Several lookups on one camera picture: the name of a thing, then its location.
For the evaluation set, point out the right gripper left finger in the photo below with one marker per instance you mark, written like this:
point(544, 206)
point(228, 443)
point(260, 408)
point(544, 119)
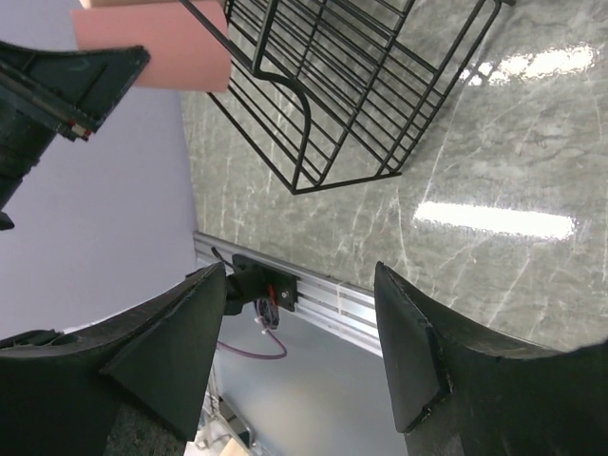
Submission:
point(132, 384)

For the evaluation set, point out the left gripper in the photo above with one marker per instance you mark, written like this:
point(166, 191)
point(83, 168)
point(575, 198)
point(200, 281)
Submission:
point(44, 92)

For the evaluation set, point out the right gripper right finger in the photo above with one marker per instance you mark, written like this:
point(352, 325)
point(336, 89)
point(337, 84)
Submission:
point(457, 387)

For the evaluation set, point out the salmon pink plastic tumbler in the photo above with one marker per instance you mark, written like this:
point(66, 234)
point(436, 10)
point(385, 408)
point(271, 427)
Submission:
point(184, 55)

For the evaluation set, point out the beige plastic tumbler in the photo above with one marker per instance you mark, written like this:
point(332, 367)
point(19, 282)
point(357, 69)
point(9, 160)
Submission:
point(92, 4)

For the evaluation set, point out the aluminium mounting rail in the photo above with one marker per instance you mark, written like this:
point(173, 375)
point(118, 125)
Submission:
point(332, 305)

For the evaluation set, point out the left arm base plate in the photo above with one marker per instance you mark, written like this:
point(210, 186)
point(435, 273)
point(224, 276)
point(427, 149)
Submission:
point(252, 280)

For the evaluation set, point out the black wire dish rack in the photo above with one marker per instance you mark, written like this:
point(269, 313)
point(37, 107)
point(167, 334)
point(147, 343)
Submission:
point(336, 93)

